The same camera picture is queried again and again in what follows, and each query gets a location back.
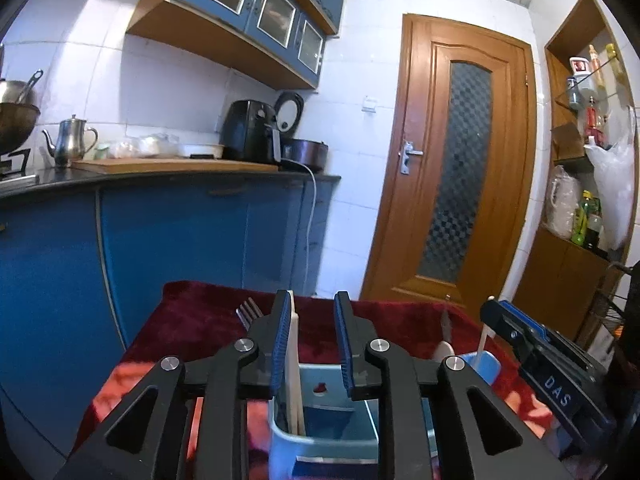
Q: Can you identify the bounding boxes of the white dish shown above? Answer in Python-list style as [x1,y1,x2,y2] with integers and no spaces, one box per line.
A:
[177,143,226,159]

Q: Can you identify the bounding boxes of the blue utensil holder box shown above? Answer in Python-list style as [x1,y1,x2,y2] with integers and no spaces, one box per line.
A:
[267,352,503,480]

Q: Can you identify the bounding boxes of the gas stove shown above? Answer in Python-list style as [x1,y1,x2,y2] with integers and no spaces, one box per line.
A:
[0,147,41,187]

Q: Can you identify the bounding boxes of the plastic bags on counter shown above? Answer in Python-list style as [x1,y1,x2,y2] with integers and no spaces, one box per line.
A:
[107,132,181,159]

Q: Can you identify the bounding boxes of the black air fryer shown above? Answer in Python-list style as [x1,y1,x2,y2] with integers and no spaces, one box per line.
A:
[220,100,284,165]

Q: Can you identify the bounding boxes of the black kitchen countertop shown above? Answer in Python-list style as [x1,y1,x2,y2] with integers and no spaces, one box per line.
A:
[0,167,342,200]

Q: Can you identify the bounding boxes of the black rice cooker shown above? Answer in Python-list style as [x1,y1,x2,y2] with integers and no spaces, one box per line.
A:
[274,91,330,173]

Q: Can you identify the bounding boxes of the metal wok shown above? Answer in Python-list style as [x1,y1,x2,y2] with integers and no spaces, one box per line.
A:
[0,102,42,154]

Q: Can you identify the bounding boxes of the wooden cutting board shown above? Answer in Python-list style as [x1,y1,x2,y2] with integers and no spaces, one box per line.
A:
[70,157,281,175]

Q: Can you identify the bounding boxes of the white plastic bag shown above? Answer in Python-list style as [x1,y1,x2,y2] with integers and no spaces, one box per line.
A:
[584,105,638,252]

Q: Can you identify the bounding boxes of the metal fork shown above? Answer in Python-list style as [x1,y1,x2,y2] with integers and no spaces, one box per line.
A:
[236,297,265,333]

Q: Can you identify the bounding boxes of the dark red floral blanket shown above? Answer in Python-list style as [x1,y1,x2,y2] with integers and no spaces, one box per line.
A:
[70,280,556,480]

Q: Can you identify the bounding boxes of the green bottles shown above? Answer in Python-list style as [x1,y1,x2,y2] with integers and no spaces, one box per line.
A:
[571,190,604,251]

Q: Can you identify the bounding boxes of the white power cable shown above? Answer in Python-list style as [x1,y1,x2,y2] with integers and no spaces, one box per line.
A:
[280,157,319,297]

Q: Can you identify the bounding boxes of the wooden door with glass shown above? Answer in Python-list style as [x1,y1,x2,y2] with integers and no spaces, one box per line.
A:
[360,12,538,322]

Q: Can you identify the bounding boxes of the long beige chopstick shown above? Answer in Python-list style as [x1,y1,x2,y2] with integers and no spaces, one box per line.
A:
[475,296,497,376]

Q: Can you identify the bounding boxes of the metal door handle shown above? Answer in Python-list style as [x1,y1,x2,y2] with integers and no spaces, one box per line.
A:
[400,140,425,177]

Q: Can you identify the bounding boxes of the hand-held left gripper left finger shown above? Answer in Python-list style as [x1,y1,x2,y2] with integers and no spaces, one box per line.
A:
[52,289,295,480]

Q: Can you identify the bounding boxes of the black wire rack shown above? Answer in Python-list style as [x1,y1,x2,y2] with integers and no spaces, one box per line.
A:
[585,260,640,357]

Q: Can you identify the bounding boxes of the bottles and jars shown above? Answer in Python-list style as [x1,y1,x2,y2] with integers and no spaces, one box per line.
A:
[566,44,627,147]

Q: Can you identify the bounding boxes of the blue upper wall cabinet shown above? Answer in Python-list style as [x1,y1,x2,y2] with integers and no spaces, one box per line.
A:
[125,0,349,92]

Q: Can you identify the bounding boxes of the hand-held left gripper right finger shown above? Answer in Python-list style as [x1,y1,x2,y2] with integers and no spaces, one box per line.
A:
[333,290,576,480]

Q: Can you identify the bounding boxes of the clear plastic bag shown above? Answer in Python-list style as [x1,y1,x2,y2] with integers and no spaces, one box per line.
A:
[544,165,582,241]

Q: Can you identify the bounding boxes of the metal pot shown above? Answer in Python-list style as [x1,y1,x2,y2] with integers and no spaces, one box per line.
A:
[0,69,45,107]

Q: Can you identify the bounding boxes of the wooden shelf unit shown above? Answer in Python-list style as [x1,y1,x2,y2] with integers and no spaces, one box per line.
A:
[512,0,640,353]

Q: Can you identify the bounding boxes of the cardboard box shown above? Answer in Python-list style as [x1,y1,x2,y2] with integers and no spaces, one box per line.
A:
[550,121,589,161]

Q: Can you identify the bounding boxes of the metal kettle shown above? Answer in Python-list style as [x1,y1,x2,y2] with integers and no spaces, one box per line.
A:
[41,114,99,168]

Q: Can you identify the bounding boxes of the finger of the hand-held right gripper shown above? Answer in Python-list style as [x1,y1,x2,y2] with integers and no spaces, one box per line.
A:
[480,300,545,362]

